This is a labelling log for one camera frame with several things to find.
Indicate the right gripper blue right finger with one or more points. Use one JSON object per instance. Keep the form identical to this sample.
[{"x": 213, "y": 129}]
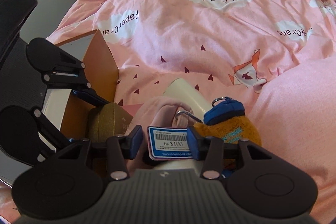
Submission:
[{"x": 218, "y": 157}]

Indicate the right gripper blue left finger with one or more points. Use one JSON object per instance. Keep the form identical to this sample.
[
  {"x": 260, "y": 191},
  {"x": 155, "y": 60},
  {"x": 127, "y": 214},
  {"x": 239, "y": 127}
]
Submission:
[{"x": 108, "y": 158}]

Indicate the blue white price tag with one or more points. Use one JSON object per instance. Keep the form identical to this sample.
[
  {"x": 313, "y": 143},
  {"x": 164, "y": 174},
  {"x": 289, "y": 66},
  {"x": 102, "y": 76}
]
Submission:
[{"x": 168, "y": 143}]

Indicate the white duck plush toy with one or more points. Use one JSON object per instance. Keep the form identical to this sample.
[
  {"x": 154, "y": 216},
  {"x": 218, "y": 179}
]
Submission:
[{"x": 180, "y": 89}]

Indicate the gold yellow small box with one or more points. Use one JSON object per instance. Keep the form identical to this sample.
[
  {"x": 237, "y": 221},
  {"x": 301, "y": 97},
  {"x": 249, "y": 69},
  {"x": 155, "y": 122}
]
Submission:
[{"x": 110, "y": 120}]

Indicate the orange white cardboard box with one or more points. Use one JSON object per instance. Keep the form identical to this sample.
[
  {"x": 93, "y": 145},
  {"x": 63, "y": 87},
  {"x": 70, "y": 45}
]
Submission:
[{"x": 66, "y": 111}]

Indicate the pink plush toy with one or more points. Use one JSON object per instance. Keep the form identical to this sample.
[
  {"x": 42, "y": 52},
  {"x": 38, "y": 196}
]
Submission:
[{"x": 158, "y": 112}]

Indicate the pink cloud print duvet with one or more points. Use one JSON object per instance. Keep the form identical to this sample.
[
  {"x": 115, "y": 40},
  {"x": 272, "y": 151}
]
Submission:
[{"x": 276, "y": 57}]

